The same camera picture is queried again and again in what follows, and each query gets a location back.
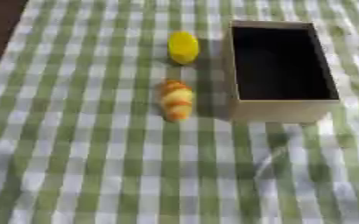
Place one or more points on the tan cardboard box black inside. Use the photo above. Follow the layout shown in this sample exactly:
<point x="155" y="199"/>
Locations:
<point x="284" y="110"/>

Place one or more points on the orange yellow toy croissant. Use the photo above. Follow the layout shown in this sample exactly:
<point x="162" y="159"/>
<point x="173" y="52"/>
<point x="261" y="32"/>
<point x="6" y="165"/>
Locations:
<point x="177" y="100"/>

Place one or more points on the yellow oval toy lemon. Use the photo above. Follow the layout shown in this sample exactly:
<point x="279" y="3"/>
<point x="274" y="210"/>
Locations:
<point x="183" y="47"/>

